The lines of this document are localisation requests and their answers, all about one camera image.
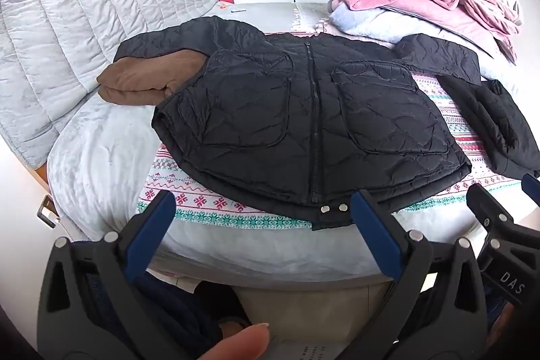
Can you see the patterned white blanket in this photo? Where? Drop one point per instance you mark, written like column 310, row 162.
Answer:
column 211, row 202

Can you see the metal bed bracket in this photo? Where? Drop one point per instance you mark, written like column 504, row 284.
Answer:
column 47, row 212

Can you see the black quilted jacket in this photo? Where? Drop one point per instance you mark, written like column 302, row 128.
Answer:
column 303, row 119

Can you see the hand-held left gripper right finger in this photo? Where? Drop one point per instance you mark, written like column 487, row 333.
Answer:
column 375, row 235

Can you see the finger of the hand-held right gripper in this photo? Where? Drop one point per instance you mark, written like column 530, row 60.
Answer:
column 530, row 185
column 485, row 204

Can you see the person's dark blue clothing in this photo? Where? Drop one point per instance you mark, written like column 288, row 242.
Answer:
column 177, row 313

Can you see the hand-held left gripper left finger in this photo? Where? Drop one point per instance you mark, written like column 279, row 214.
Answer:
column 152, row 226

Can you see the beige bed base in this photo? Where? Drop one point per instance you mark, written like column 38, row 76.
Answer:
column 303, row 309

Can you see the light blue blanket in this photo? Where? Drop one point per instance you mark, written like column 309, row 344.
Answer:
column 363, row 24

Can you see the printed paper sheet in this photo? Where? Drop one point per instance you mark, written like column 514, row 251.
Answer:
column 303, row 349

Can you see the person's left hand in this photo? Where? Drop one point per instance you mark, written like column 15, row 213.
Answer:
column 240, row 343

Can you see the brown folded cloth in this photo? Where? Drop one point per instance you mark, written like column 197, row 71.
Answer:
column 139, row 79

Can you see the grey quilted headboard cover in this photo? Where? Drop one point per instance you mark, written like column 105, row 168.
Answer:
column 84, row 18

